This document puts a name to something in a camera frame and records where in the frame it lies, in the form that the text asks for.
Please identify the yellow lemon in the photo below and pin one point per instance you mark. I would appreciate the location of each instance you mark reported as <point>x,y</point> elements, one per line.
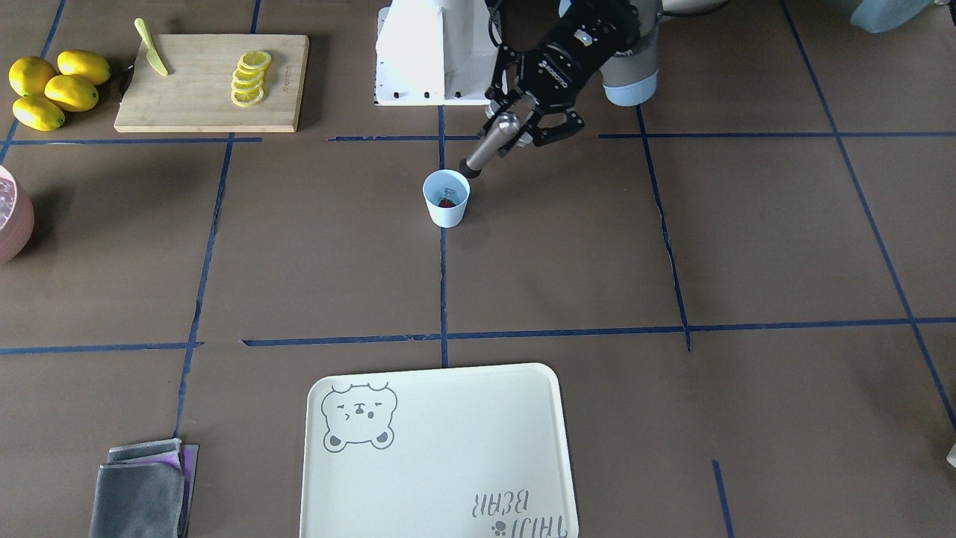
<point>39,113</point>
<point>72,93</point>
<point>28,76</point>
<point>85,64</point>

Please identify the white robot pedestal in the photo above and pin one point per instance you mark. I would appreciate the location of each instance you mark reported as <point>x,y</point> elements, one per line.
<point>435,53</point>

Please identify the pink bowl of ice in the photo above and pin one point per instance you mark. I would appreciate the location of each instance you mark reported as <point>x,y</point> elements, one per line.
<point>17,216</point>

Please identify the cream bear tray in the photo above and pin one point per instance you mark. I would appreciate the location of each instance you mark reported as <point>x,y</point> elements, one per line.
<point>456,452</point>

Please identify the grey folded cloth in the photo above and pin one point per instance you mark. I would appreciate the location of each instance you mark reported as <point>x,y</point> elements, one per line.
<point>145,490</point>

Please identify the lemon slices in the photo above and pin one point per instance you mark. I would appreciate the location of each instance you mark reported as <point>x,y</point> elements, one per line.
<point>247,86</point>

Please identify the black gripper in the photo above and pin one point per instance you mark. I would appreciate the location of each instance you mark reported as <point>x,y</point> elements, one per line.
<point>576,54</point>

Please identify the yellow plastic knife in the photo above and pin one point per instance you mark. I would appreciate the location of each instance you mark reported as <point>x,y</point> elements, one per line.
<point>153,56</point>

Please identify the steel muddler black tip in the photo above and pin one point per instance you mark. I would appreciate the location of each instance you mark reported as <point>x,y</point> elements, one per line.
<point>489,146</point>

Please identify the wooden cutting board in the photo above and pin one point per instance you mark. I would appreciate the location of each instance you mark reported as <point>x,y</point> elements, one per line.
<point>195,96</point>

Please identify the light blue plastic cup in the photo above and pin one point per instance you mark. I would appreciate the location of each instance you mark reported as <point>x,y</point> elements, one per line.
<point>431,190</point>

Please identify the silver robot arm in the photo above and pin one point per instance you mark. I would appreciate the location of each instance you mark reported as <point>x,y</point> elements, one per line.
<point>654,12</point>

